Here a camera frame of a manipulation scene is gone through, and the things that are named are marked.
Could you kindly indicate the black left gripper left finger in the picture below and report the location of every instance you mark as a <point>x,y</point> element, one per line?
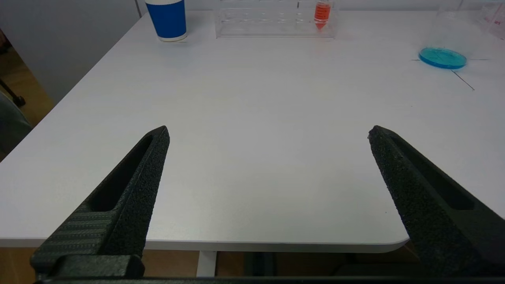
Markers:
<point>130,197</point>

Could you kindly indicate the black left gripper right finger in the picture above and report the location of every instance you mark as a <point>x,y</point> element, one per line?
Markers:
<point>430,213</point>

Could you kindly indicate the clear glass beaker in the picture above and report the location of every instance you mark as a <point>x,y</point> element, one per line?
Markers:
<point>442,58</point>

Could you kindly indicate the clear acrylic test tube rack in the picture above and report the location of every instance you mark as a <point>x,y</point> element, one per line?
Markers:
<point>268,23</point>
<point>498,23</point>

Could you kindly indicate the test tube with red pigment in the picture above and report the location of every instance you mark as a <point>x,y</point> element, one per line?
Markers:
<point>322,14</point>

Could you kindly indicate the white table leg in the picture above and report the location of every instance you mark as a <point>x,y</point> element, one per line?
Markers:
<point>206,263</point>

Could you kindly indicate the black tripod stand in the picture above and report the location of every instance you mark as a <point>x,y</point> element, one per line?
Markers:
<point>15,99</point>

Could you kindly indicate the white paper cup blue sleeve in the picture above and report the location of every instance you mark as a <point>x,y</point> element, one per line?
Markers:
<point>167,19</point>

